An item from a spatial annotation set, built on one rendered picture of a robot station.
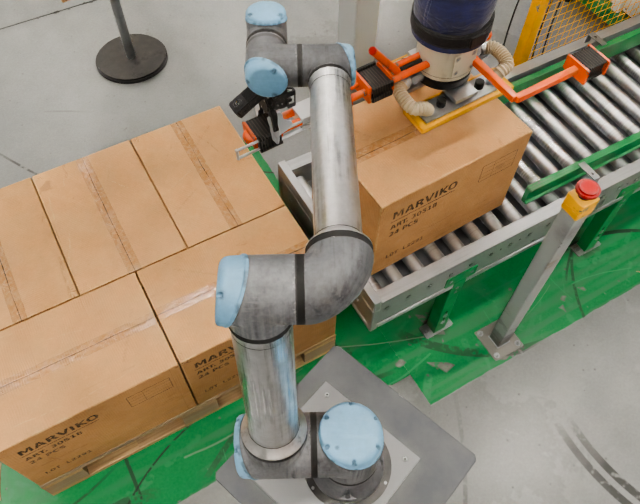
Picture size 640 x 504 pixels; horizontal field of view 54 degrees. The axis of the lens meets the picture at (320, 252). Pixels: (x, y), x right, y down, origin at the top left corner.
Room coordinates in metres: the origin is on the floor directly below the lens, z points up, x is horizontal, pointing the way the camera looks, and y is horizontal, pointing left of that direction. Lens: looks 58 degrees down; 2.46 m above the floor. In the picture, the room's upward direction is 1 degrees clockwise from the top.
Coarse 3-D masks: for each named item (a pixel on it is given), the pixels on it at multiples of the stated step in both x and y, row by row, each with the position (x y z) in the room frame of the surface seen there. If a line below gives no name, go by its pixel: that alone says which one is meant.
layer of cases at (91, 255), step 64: (192, 128) 1.81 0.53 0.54; (0, 192) 1.46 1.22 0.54; (64, 192) 1.46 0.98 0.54; (128, 192) 1.47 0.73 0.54; (192, 192) 1.48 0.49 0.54; (256, 192) 1.48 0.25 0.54; (0, 256) 1.17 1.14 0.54; (64, 256) 1.18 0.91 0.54; (128, 256) 1.18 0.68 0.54; (192, 256) 1.19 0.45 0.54; (0, 320) 0.92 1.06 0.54; (64, 320) 0.93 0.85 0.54; (128, 320) 0.93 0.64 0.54; (192, 320) 0.94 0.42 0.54; (0, 384) 0.70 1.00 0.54; (64, 384) 0.70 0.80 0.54; (128, 384) 0.71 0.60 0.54; (192, 384) 0.79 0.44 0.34; (0, 448) 0.50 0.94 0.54; (64, 448) 0.56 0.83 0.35
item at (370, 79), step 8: (368, 64) 1.40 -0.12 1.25; (360, 72) 1.38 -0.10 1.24; (368, 72) 1.38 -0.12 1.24; (376, 72) 1.38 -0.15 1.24; (384, 72) 1.38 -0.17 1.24; (360, 80) 1.34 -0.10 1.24; (368, 80) 1.35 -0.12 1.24; (376, 80) 1.35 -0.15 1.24; (384, 80) 1.35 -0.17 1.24; (392, 80) 1.34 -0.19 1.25; (360, 88) 1.34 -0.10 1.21; (368, 88) 1.31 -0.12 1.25; (376, 88) 1.31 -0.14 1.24; (384, 88) 1.32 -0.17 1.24; (392, 88) 1.35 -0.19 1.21; (368, 96) 1.31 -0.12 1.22; (376, 96) 1.31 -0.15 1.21; (384, 96) 1.32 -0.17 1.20
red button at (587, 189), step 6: (582, 180) 1.17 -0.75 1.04; (588, 180) 1.17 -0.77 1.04; (576, 186) 1.15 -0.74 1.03; (582, 186) 1.15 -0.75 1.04; (588, 186) 1.15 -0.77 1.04; (594, 186) 1.15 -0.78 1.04; (576, 192) 1.14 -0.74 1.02; (582, 192) 1.13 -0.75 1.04; (588, 192) 1.13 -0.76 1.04; (594, 192) 1.13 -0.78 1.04; (600, 192) 1.13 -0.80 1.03; (582, 198) 1.13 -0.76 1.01; (588, 198) 1.11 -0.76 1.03; (594, 198) 1.11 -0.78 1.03
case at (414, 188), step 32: (416, 96) 1.59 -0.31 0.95; (384, 128) 1.44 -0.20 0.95; (416, 128) 1.45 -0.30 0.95; (448, 128) 1.45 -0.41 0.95; (480, 128) 1.45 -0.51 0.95; (512, 128) 1.46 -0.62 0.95; (384, 160) 1.31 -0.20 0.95; (416, 160) 1.31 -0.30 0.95; (448, 160) 1.31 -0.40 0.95; (480, 160) 1.33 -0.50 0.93; (512, 160) 1.42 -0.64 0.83; (384, 192) 1.18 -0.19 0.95; (416, 192) 1.19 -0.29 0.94; (448, 192) 1.27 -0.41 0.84; (480, 192) 1.36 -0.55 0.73; (384, 224) 1.13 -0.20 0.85; (416, 224) 1.21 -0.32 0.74; (448, 224) 1.30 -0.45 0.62; (384, 256) 1.15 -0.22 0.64
